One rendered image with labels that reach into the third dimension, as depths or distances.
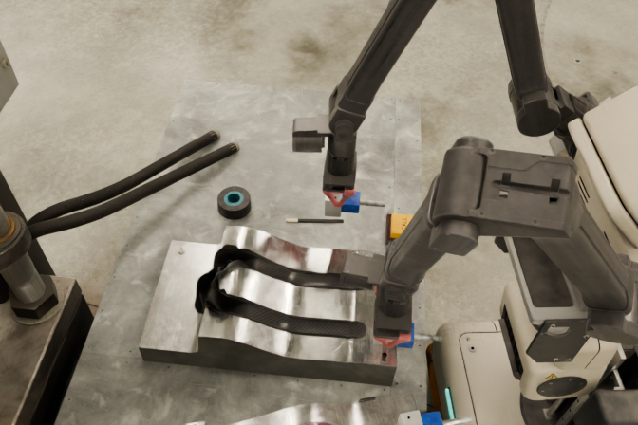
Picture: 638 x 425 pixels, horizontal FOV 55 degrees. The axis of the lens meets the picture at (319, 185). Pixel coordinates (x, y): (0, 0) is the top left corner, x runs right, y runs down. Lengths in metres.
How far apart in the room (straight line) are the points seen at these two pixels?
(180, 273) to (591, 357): 0.85
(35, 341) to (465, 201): 1.04
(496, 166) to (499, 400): 1.35
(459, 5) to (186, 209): 2.64
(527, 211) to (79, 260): 2.10
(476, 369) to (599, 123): 1.06
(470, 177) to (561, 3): 3.48
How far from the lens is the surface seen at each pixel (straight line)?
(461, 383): 1.91
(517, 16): 1.04
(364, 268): 1.04
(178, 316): 1.30
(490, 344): 1.99
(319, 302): 1.27
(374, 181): 1.59
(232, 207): 1.48
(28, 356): 1.43
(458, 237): 0.62
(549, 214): 0.61
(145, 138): 2.91
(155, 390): 1.31
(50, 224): 1.41
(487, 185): 0.62
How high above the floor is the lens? 1.97
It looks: 49 degrees down
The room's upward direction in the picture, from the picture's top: 3 degrees clockwise
